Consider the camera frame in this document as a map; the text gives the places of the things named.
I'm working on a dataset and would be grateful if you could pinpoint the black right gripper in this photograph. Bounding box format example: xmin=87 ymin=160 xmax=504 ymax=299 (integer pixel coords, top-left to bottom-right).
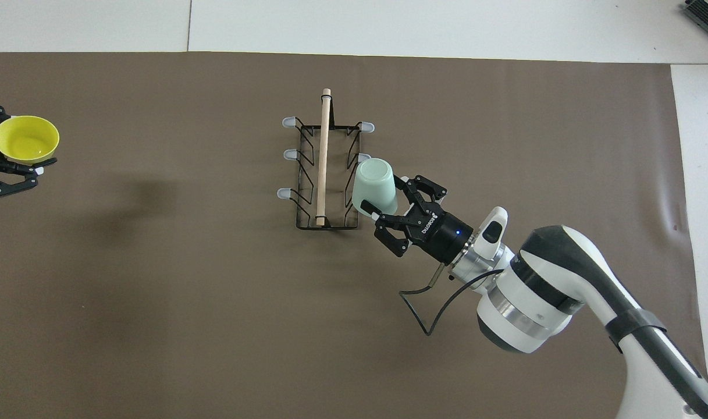
xmin=361 ymin=173 xmax=475 ymax=264

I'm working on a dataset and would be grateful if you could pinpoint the yellow plastic cup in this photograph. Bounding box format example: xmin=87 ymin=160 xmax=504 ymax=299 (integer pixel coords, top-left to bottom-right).
xmin=0 ymin=115 xmax=61 ymax=165

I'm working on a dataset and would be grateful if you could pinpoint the pale green plastic cup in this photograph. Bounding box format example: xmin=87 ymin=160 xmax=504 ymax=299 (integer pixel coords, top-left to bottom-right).
xmin=351 ymin=158 xmax=399 ymax=216

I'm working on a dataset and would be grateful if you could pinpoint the brown table mat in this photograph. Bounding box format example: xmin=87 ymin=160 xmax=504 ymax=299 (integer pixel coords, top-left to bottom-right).
xmin=0 ymin=51 xmax=708 ymax=419

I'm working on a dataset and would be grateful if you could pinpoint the black wire cup rack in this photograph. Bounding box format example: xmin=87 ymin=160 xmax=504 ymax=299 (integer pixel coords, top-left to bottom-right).
xmin=277 ymin=88 xmax=375 ymax=231

